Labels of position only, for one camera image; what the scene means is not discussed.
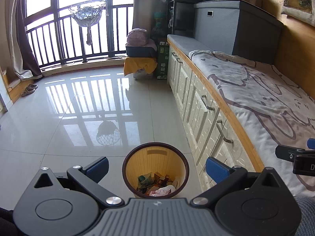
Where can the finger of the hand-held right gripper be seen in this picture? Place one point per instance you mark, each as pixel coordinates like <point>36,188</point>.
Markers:
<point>311,144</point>
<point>285,152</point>

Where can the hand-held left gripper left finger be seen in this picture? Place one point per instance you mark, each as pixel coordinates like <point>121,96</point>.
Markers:
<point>98,168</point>

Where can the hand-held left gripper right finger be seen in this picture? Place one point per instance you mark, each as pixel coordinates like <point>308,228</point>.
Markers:
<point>216,169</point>

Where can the round yellow waste bin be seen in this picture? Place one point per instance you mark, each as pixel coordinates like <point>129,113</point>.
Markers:
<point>137,159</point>

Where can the white red plastic bag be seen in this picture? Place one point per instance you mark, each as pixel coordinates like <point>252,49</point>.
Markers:
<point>162,191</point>

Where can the white tissue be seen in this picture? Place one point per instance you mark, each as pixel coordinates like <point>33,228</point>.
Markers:
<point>176,182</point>

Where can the green packet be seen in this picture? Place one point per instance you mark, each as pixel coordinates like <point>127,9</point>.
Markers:
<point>144,180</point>

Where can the person's blue-grey clothing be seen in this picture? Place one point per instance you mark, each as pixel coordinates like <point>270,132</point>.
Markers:
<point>306,213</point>

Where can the printed grey blanket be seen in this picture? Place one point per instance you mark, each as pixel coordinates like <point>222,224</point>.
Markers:
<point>270,103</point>

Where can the brown cardboard piece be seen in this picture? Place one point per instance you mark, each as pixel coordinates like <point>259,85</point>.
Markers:
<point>161,178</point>

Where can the cream cabinet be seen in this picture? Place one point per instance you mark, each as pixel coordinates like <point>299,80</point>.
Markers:
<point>187,91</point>

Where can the white storage box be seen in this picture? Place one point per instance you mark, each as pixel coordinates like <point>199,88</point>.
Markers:
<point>144,75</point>

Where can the grey slipper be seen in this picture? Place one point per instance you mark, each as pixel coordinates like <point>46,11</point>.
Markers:
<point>32,86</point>
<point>27,93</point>

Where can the person's dark clothing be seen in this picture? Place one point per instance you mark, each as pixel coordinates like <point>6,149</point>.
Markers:
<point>5,221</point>

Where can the yellow cloth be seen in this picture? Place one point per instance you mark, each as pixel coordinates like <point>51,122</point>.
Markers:
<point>137,64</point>

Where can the wooden step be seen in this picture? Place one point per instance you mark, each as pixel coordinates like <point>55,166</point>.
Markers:
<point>17,88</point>

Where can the green carton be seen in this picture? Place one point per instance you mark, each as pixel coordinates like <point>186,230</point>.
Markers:
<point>161,64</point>

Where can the dark blue tray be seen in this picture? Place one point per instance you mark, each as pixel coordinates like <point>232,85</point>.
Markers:
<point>140,51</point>

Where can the black window railing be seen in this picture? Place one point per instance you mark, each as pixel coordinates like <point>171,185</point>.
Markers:
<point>110,41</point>

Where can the grey seat cushion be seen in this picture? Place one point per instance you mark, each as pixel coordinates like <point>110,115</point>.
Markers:
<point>184,41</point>

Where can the pink bag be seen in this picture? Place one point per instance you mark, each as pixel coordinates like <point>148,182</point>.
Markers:
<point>137,36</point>

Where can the brown and white curtain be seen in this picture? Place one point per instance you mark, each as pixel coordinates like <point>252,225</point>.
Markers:
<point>27,49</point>

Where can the printed pillow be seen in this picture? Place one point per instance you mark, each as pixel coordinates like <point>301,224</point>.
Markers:
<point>297,0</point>

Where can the grey fabric storage box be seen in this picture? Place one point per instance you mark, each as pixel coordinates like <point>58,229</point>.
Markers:
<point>216,22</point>

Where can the hanging net basket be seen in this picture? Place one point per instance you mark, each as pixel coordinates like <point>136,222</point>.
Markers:
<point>86,14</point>

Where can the black shelf unit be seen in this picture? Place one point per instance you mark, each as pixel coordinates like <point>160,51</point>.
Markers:
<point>184,17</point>

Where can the stacked colourful packages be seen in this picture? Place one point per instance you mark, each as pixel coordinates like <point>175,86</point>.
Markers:
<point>160,19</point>

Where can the beige curtain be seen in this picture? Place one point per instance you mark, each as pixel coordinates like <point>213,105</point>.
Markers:
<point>142,5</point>

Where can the wooden bed frame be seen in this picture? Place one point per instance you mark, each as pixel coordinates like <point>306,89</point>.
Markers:
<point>295,54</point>

